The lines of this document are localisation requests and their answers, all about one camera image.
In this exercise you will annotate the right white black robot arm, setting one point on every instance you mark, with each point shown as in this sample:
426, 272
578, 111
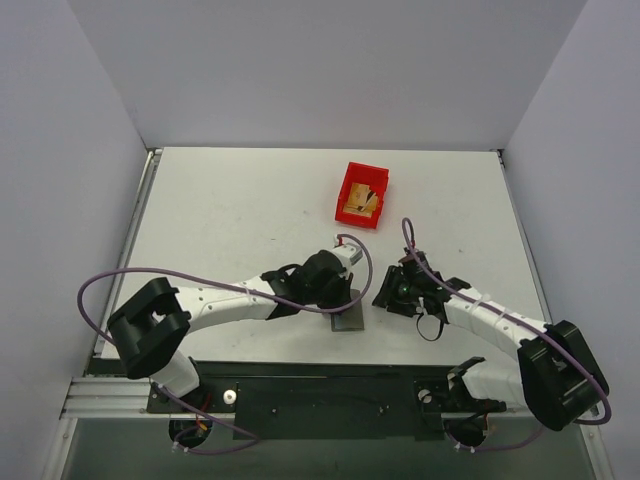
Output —
556, 376

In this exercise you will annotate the red plastic bin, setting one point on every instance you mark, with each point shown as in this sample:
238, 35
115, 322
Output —
377, 178

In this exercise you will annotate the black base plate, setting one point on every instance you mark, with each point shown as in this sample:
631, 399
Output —
289, 401

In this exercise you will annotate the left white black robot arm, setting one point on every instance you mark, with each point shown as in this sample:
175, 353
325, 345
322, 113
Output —
149, 328

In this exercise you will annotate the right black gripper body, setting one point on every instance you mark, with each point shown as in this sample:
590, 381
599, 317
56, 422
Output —
386, 288

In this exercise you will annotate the aluminium table frame rail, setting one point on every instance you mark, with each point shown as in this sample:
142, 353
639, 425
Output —
88, 395

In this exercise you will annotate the gold cards in bin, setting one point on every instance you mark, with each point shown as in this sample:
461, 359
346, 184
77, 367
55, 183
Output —
361, 201

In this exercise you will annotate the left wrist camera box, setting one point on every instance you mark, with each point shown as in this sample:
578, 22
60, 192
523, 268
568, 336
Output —
348, 254

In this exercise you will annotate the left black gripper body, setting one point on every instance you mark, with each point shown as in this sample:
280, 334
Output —
342, 292

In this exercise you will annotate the grey card holder wallet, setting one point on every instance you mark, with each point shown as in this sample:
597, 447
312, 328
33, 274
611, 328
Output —
350, 320

